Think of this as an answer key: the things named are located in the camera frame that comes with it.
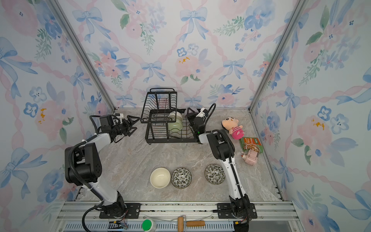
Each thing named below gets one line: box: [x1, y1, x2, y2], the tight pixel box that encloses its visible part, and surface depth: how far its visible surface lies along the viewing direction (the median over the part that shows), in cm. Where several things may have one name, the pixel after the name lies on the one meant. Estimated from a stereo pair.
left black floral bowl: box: [171, 167, 193, 189], surface depth 85 cm
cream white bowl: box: [149, 167, 172, 189], surface depth 84 cm
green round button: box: [141, 219, 153, 232], surface depth 64 cm
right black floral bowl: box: [204, 163, 226, 185], surface depth 86 cm
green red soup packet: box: [239, 136, 264, 154], surface depth 102 cm
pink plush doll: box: [221, 116, 245, 140], surface depth 105 cm
